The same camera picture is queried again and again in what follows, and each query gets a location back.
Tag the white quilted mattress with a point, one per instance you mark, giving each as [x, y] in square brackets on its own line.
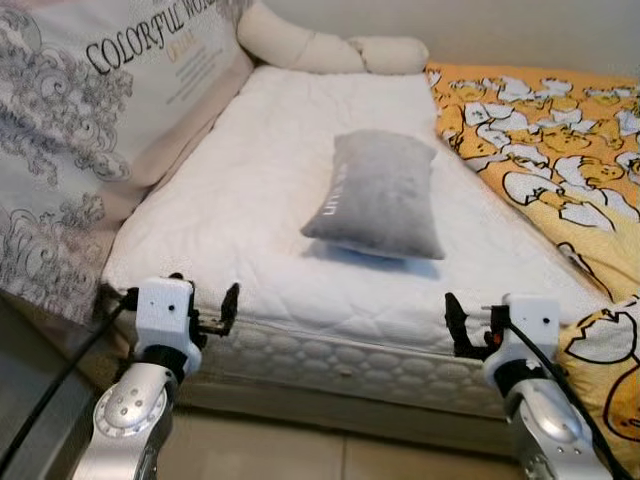
[250, 200]

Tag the grey plush pillow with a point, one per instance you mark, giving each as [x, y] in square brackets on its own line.
[375, 195]

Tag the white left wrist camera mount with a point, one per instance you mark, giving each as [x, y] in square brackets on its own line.
[165, 310]

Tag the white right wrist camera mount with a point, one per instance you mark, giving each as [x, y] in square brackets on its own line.
[530, 315]

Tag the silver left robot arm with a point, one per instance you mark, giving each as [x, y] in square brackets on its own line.
[125, 410]

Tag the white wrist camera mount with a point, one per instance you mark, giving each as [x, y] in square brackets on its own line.
[165, 310]
[530, 315]

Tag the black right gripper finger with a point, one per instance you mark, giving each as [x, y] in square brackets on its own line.
[456, 320]

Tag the beige long bolster cushion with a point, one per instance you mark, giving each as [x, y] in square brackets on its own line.
[300, 45]

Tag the beige bed base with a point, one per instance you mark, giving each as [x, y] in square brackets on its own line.
[350, 420]

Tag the yellow egg cartoon blanket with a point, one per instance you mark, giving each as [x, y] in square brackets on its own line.
[540, 150]

